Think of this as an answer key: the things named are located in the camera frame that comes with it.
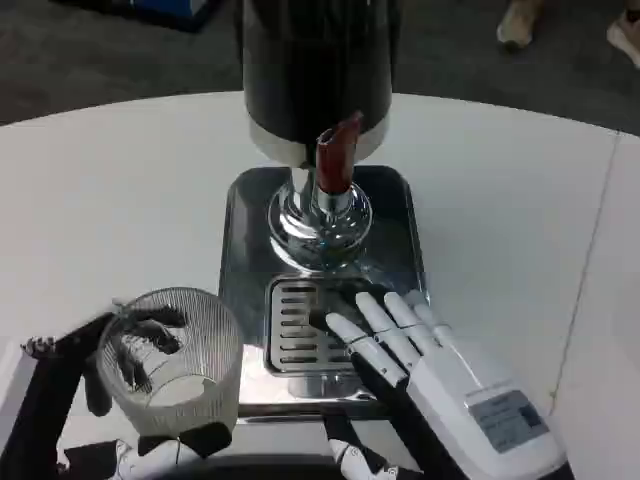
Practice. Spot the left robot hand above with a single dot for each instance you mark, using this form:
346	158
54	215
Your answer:
45	390

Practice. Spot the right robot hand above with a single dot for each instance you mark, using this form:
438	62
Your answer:
465	380

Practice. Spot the clear ribbed glass cup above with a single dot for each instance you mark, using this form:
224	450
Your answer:
200	360

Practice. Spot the steel drip tray grid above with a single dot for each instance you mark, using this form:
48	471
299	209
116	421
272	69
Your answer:
295	325

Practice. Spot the large steel tray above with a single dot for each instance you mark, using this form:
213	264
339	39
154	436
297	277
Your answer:
245	240

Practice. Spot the black steel drink dispenser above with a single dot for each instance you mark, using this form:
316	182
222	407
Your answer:
315	65

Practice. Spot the person's shoe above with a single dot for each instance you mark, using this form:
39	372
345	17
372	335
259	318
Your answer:
626	37
517	22

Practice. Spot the blue box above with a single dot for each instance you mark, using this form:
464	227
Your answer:
172	12

